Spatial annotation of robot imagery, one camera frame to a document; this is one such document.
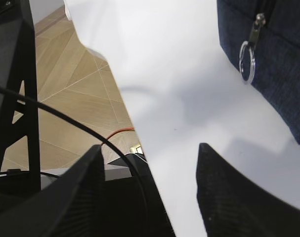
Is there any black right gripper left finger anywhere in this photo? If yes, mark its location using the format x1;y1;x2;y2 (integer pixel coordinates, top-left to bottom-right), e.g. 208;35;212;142
0;145;105;237

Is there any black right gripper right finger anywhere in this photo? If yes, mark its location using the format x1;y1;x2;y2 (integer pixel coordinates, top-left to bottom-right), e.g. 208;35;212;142
196;143;300;237

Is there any navy blue lunch bag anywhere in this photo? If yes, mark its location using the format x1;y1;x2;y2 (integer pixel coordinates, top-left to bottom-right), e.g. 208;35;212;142
217;0;300;144

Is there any orange floor cable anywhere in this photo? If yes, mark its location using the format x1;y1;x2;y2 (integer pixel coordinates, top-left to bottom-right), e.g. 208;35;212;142
106;127;135;141

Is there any black camera cable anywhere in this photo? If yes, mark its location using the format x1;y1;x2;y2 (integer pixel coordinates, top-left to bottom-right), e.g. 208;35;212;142
0;83;150;198

